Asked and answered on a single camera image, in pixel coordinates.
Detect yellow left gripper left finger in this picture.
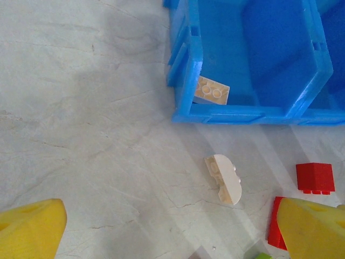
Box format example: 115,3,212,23
0,199,67,259

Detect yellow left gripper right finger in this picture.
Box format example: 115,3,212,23
277,197,345,259

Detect curved white lego piece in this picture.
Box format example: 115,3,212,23
204,154,243,206

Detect flat white lego brick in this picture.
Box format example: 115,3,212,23
193,76,231,105

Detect red lego brick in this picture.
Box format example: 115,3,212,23
295,162,336,194
267,196,289,251

